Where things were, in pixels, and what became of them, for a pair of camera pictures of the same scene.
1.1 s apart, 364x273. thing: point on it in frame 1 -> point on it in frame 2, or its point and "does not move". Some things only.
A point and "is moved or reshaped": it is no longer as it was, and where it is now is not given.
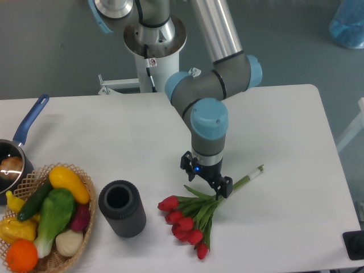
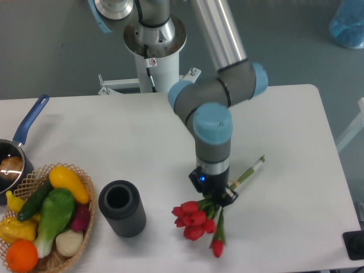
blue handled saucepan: (14, 162) does not move
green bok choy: (57, 209) does not move
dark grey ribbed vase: (120, 203) does not move
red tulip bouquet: (190, 216) is moved or reshaped
